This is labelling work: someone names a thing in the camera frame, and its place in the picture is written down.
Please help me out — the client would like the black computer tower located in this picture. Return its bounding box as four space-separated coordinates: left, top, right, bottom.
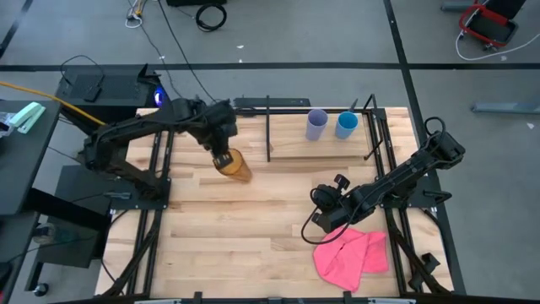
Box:
56 63 165 124

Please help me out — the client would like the black side desk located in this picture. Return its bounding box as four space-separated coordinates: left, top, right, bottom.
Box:
0 100 63 216

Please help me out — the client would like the black metal rig frame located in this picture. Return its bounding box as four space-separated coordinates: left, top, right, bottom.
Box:
94 95 467 304

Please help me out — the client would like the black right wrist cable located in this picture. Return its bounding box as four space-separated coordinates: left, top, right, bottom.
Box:
300 185 354 246

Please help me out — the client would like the lavender plastic cup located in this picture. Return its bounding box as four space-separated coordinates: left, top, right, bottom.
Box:
305 108 329 142

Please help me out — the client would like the red and black case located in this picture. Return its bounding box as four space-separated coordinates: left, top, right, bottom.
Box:
458 0 520 48

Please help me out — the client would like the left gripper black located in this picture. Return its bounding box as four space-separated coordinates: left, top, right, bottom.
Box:
204 113 238 171

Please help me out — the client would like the amber faceted plastic cup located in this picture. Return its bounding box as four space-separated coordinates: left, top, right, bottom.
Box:
213 147 253 184

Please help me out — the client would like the coiled black cable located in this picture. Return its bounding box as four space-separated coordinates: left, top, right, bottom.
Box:
195 3 228 33

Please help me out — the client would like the mint green stapler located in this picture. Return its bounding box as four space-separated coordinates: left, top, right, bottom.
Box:
8 101 46 135

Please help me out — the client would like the blue plastic cup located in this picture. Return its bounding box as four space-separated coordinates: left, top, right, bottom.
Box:
334 111 359 140

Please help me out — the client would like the yellow cable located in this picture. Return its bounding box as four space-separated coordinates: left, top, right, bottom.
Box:
0 79 106 127

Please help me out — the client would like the black rolling stand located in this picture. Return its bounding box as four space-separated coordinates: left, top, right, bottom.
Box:
24 164 113 292

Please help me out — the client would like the wooden shelf black frame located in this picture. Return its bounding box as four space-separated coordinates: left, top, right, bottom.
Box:
234 95 381 164

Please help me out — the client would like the grey metal bar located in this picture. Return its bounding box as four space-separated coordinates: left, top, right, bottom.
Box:
471 100 540 115

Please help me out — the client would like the pink cloth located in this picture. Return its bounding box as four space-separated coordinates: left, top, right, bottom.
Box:
312 225 390 293

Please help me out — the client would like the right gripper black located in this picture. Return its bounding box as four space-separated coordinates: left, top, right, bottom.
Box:
310 185 365 234

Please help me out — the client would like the white floor cable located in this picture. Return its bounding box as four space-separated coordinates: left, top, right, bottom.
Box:
454 30 540 62

